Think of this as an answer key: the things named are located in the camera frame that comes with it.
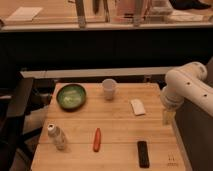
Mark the orange carrot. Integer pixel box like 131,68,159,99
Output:
93,128,101,152

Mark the black chair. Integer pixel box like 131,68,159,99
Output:
0,78,34,171

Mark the white sponge block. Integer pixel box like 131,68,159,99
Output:
130,99,146,116

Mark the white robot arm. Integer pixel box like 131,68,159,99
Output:
160,61,213,125

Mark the green bowl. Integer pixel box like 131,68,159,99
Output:
56,84,86,110

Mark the white plastic cup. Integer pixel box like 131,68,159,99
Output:
102,79,117,100

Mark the white paper sheet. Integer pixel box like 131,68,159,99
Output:
6,7,42,21

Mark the clear plastic bottle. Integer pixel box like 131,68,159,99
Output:
47,124,67,150

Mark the black remote control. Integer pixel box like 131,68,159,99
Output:
137,141,150,168

